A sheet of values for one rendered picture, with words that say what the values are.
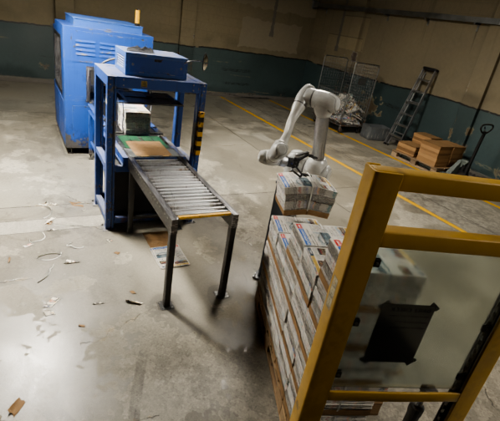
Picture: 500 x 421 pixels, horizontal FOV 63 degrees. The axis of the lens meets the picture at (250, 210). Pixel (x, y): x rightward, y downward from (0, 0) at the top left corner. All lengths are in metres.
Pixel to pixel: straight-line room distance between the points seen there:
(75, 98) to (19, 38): 5.17
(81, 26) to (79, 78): 0.67
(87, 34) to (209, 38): 6.49
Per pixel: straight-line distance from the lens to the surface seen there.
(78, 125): 6.43
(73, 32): 6.20
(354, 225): 1.33
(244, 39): 12.78
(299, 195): 2.93
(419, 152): 9.15
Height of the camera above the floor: 2.18
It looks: 25 degrees down
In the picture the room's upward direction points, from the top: 10 degrees clockwise
